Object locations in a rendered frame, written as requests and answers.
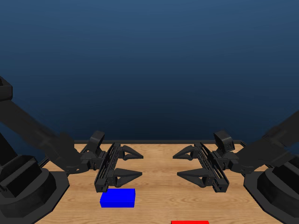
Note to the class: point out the blue hollow socket block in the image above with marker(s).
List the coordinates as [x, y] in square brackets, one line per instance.
[118, 198]

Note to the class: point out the thin red peg bar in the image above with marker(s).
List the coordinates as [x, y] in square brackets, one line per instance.
[189, 222]

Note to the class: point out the black table frame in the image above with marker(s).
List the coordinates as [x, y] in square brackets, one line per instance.
[151, 141]

